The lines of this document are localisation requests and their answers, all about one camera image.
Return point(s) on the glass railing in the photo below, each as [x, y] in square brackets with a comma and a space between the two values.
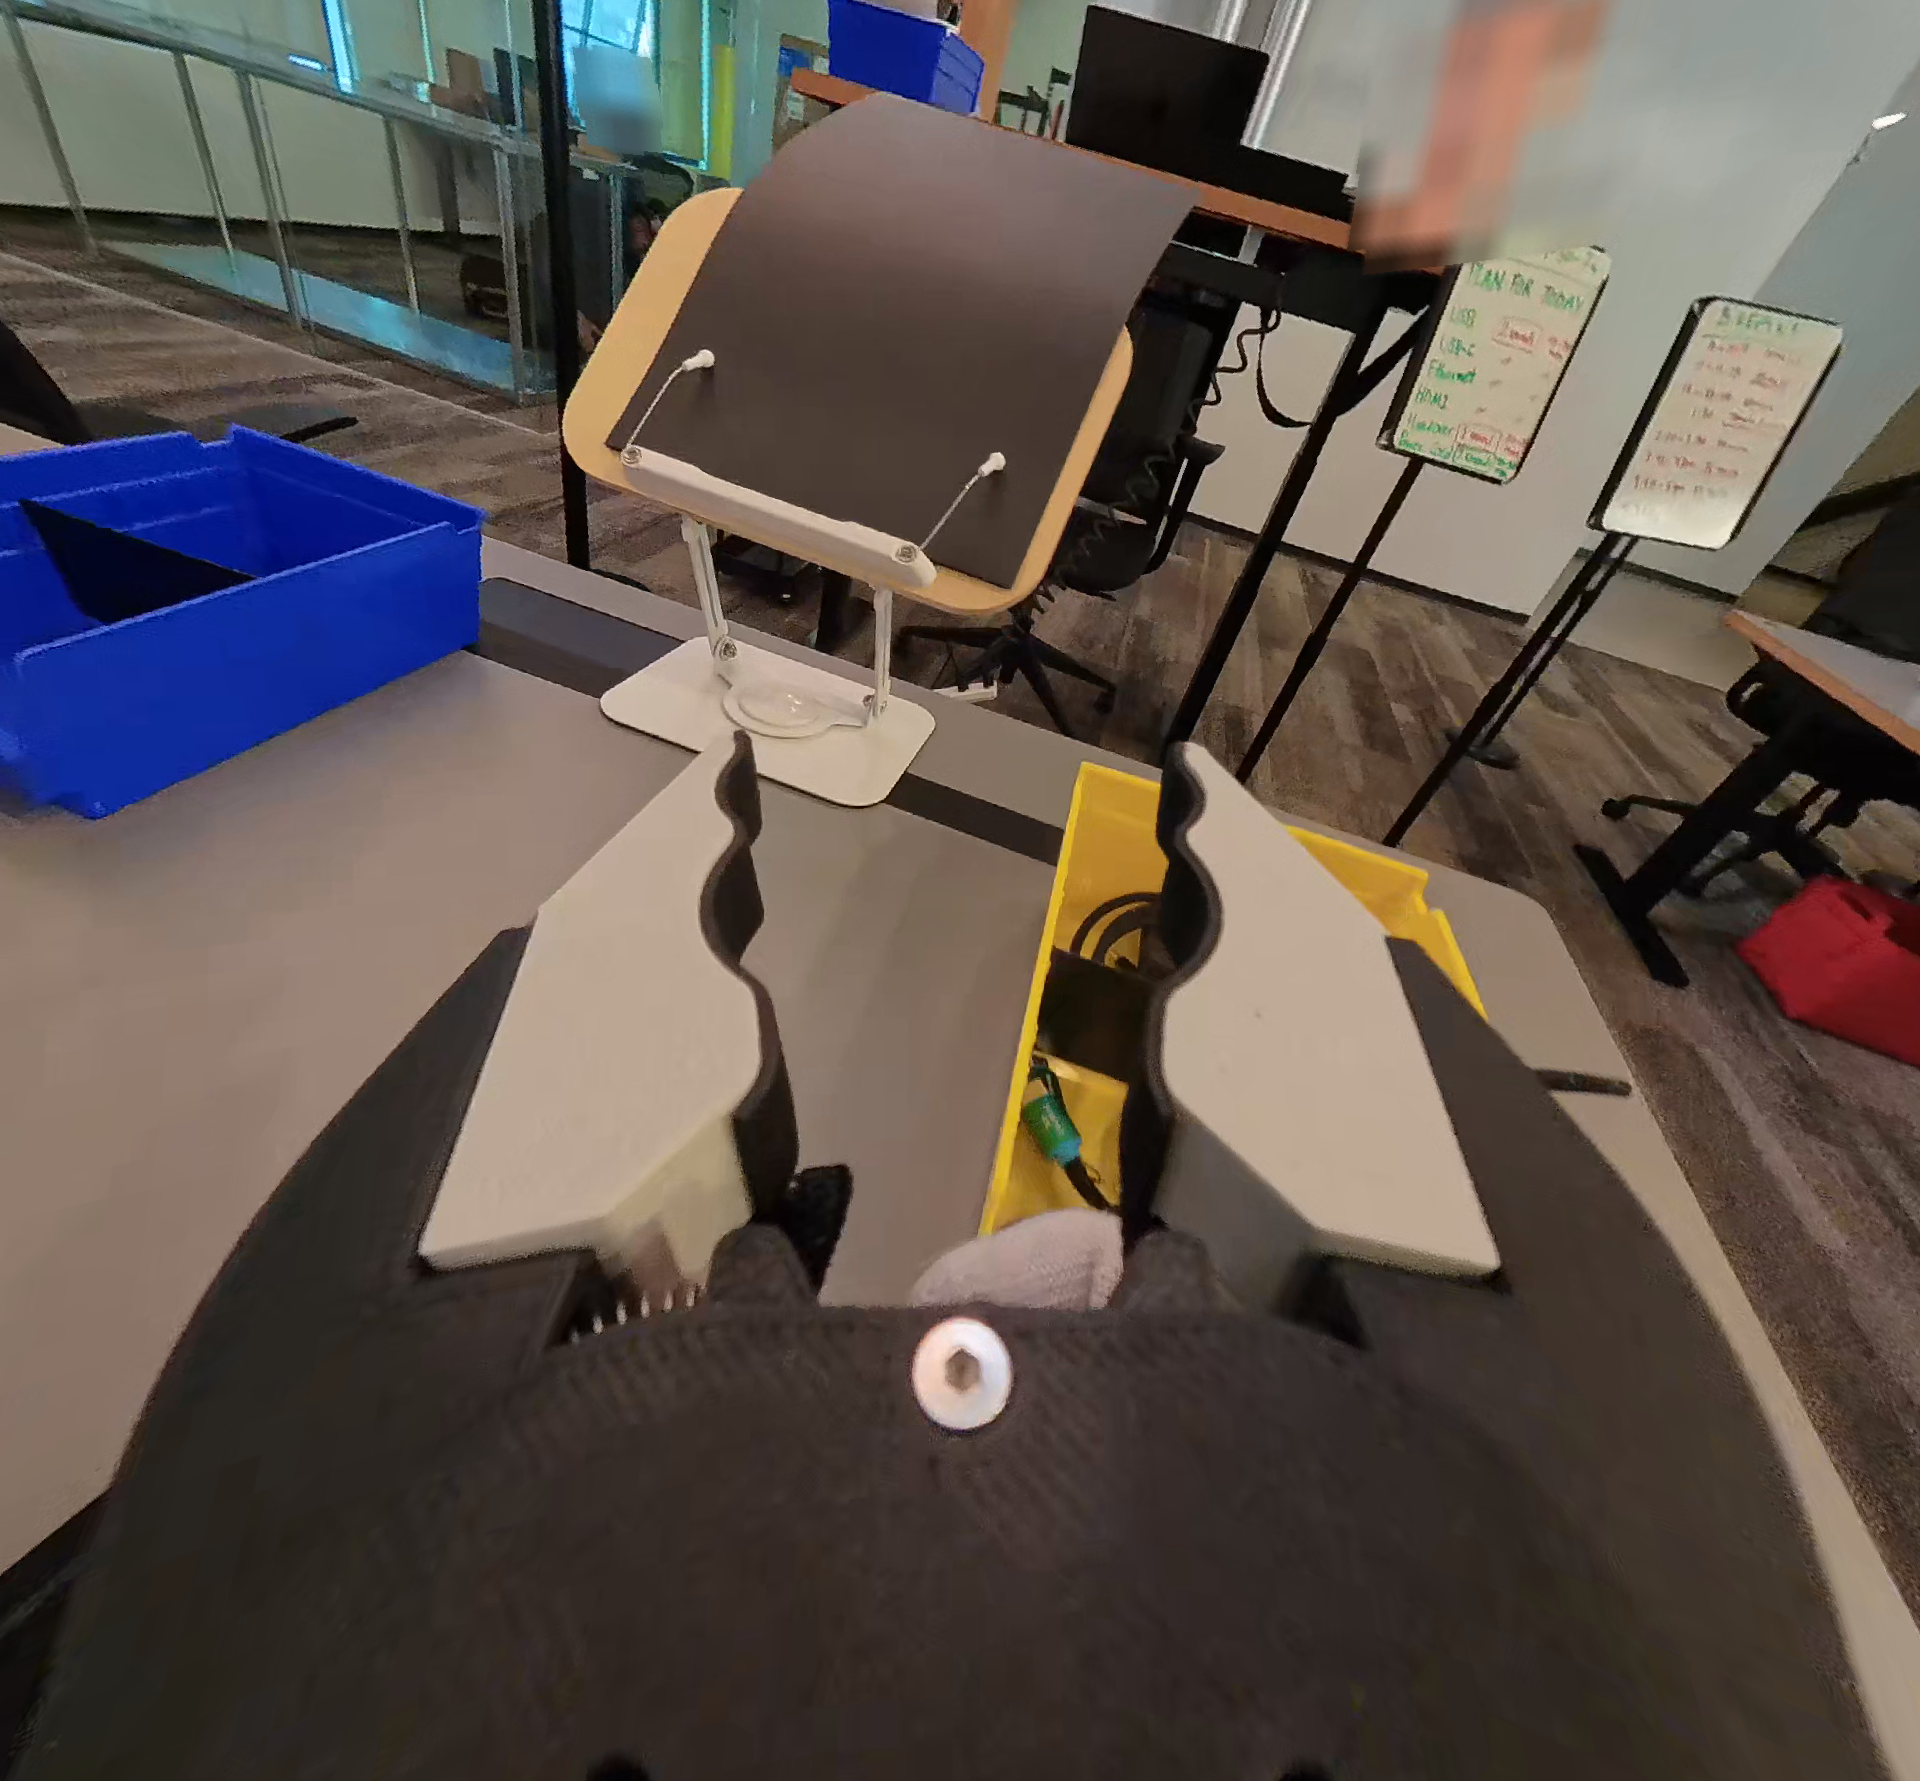
[226, 161]

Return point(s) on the red fabric bin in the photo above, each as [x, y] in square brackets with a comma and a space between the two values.
[1830, 971]

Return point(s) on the white tablet stand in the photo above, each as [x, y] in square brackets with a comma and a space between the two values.
[840, 762]

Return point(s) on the black vertical pole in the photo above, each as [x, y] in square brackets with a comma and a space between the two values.
[559, 236]

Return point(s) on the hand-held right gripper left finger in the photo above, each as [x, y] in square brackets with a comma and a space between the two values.
[600, 1062]

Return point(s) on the black bin divider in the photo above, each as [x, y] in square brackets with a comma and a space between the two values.
[120, 566]

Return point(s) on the stacked blue bins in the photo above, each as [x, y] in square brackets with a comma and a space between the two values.
[902, 49]

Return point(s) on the black monitor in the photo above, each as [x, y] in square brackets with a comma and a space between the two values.
[1164, 79]

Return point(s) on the yellow plastic bin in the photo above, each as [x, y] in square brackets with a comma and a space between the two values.
[1111, 835]

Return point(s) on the black-framed whiteboard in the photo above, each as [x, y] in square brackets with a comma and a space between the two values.
[1726, 418]

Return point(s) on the whiteboard with green writing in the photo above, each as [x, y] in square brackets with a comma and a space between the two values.
[1500, 355]

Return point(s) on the black hdmi switch box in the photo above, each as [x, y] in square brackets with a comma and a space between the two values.
[1096, 1007]

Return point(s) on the blue plastic bin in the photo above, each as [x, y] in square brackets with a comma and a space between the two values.
[226, 717]

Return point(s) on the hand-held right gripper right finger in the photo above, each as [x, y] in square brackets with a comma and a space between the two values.
[1320, 1062]

